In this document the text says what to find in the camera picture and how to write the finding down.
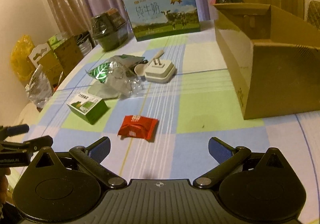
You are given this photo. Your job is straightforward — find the white plastic spoon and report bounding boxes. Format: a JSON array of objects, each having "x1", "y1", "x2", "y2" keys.
[{"x1": 134, "y1": 49, "x2": 164, "y2": 76}]

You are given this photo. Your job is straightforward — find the blue milk carton box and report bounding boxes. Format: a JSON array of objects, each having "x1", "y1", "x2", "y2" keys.
[{"x1": 123, "y1": 0, "x2": 200, "y2": 41}]

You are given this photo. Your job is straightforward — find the brown cardboard boxes on floor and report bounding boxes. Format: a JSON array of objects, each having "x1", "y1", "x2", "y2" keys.
[{"x1": 28, "y1": 36, "x2": 84, "y2": 88}]

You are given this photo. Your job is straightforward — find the white printed plastic bag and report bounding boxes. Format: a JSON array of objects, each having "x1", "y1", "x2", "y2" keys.
[{"x1": 25, "y1": 65, "x2": 53, "y2": 108}]

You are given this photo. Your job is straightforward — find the clear crumpled plastic packaging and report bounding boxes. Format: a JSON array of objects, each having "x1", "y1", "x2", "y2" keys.
[{"x1": 87, "y1": 61, "x2": 143, "y2": 99}]

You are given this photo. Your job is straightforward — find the red snack packet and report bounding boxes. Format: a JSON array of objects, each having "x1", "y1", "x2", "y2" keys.
[{"x1": 118, "y1": 115, "x2": 159, "y2": 141}]

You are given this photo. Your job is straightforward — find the large brown cardboard box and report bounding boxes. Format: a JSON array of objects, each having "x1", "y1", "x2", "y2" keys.
[{"x1": 214, "y1": 3, "x2": 319, "y2": 119}]

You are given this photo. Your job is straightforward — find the green leaf print pouch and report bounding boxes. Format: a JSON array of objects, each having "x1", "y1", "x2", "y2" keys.
[{"x1": 86, "y1": 54, "x2": 145, "y2": 84}]

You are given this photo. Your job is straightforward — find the person's hand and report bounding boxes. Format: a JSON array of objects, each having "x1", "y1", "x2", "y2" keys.
[{"x1": 0, "y1": 168, "x2": 11, "y2": 204}]

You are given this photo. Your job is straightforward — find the small green white box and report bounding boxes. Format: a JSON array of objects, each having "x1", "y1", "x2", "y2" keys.
[{"x1": 67, "y1": 92, "x2": 109, "y2": 125}]

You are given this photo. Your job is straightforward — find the yellow plastic bag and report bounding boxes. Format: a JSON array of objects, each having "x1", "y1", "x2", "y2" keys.
[{"x1": 10, "y1": 35, "x2": 36, "y2": 85}]

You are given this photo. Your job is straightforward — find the dark green instant noodle bowl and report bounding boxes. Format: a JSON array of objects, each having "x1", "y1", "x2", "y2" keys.
[{"x1": 91, "y1": 8, "x2": 129, "y2": 52}]

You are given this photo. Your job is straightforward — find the white power adapter plug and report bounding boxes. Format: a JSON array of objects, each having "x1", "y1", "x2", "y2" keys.
[{"x1": 144, "y1": 59, "x2": 177, "y2": 84}]

